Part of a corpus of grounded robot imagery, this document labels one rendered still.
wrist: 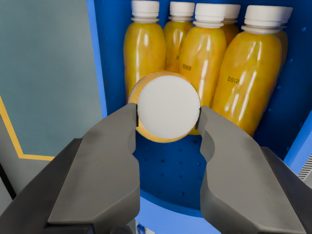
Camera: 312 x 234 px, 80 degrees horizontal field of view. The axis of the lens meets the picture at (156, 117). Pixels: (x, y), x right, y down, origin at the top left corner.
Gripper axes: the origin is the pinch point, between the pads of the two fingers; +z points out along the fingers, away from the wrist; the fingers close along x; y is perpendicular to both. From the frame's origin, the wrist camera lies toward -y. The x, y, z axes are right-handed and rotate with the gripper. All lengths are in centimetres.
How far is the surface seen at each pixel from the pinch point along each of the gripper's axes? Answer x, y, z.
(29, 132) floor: -115, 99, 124
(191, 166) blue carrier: 5.7, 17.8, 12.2
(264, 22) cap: 10.0, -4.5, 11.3
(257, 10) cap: 9.2, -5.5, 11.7
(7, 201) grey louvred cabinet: -157, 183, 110
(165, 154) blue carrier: 1.3, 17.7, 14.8
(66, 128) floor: -80, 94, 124
